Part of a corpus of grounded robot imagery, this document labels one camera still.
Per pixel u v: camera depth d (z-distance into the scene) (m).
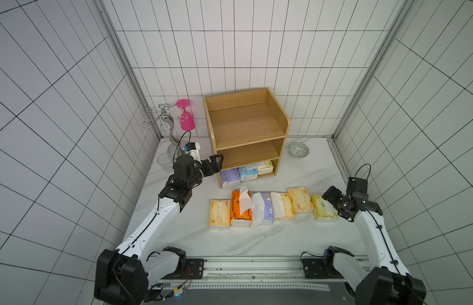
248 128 0.81
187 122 1.04
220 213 0.83
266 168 0.97
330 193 0.75
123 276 0.38
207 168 0.68
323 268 0.72
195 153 0.70
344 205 0.59
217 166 0.69
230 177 0.92
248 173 0.95
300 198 0.88
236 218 0.81
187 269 0.71
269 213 0.83
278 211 0.83
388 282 0.38
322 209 0.85
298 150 1.10
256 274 0.73
